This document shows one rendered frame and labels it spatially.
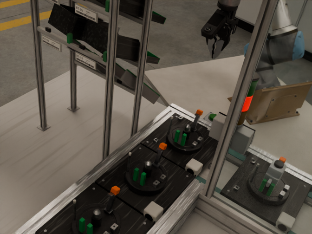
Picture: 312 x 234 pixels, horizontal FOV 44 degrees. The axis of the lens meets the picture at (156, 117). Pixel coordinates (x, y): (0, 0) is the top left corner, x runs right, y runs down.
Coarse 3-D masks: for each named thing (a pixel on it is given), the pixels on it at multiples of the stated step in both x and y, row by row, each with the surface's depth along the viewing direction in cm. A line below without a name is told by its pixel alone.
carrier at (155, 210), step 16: (128, 160) 123; (144, 160) 131; (160, 160) 135; (112, 176) 126; (128, 176) 125; (144, 176) 120; (160, 176) 124; (176, 176) 130; (192, 176) 131; (128, 192) 122; (144, 192) 122; (160, 192) 124; (176, 192) 125; (144, 208) 118; (160, 208) 116
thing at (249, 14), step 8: (240, 0) 438; (248, 0) 431; (256, 0) 425; (240, 8) 442; (248, 8) 435; (256, 8) 428; (240, 16) 446; (248, 16) 439; (256, 16) 432; (240, 24) 454; (248, 24) 447
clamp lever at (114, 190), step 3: (114, 186) 111; (111, 189) 110; (114, 189) 109; (117, 189) 110; (111, 192) 110; (114, 192) 110; (117, 192) 110; (108, 195) 109; (111, 195) 108; (114, 195) 110; (111, 198) 111; (114, 198) 111; (108, 201) 112; (111, 201) 111; (108, 204) 112; (111, 204) 111; (108, 207) 112; (111, 207) 112
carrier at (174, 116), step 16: (160, 128) 148; (176, 128) 146; (192, 128) 146; (144, 144) 140; (176, 144) 139; (192, 144) 139; (208, 144) 144; (176, 160) 136; (192, 160) 134; (208, 160) 138
